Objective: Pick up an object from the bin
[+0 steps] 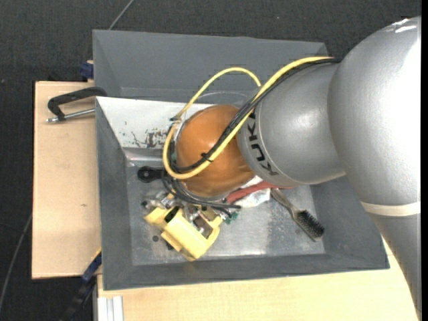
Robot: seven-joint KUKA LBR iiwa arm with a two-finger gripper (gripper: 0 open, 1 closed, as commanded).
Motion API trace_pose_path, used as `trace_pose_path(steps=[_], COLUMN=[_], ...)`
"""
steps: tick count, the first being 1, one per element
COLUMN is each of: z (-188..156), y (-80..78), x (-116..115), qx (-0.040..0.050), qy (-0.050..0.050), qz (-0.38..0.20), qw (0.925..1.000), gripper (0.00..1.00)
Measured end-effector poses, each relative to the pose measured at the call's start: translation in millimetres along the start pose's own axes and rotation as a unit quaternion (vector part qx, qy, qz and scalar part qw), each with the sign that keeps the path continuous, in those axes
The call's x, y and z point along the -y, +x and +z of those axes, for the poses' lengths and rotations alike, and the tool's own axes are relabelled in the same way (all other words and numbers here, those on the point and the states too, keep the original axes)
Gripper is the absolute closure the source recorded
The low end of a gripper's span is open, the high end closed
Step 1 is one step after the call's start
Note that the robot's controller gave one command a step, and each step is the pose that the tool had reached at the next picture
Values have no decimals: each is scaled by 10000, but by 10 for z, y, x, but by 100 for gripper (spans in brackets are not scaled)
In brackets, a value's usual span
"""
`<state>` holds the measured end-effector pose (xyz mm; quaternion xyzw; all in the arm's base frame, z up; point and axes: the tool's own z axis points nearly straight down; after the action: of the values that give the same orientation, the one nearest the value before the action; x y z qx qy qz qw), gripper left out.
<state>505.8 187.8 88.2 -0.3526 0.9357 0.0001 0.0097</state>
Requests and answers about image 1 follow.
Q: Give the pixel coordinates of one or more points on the pale flat board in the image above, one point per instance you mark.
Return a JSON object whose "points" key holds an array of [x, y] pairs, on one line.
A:
{"points": [[63, 179]]}

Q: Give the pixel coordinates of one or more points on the red and white packet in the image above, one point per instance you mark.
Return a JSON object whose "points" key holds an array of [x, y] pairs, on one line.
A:
{"points": [[254, 197]]}

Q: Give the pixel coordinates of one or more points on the grey metal bin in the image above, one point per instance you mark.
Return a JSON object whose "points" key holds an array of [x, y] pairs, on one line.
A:
{"points": [[284, 246]]}

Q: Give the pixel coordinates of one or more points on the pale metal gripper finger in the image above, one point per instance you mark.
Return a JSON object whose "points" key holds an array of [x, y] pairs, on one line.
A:
{"points": [[164, 202]]}

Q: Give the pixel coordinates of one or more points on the yellow plastic toy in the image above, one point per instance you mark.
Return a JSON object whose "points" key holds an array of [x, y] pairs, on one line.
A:
{"points": [[182, 237]]}

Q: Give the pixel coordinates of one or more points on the black bristle brush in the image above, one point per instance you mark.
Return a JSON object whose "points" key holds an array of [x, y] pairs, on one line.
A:
{"points": [[309, 224]]}

